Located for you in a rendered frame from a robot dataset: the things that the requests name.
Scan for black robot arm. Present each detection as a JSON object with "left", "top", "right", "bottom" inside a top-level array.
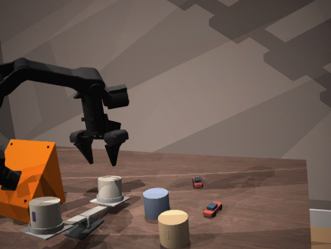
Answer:
[{"left": 0, "top": 57, "right": 129, "bottom": 191}]

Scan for grey balance beam with pans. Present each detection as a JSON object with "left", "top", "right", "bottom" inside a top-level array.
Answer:
[{"left": 19, "top": 193, "right": 130, "bottom": 241}]

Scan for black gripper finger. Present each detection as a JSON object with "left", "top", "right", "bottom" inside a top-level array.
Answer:
[
  {"left": 74, "top": 139, "right": 93, "bottom": 164},
  {"left": 105, "top": 141, "right": 125, "bottom": 166}
]

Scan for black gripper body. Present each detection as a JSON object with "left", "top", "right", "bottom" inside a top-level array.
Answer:
[{"left": 70, "top": 111, "right": 129, "bottom": 144}]

